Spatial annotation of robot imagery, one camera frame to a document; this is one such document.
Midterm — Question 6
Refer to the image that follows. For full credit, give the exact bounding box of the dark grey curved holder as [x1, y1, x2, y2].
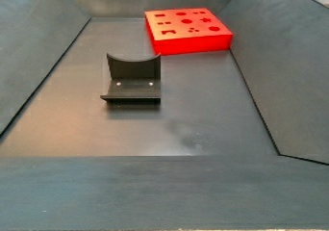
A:
[101, 55, 161, 102]

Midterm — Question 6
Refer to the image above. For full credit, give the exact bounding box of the red shape-sorter block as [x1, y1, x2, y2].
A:
[146, 8, 233, 55]

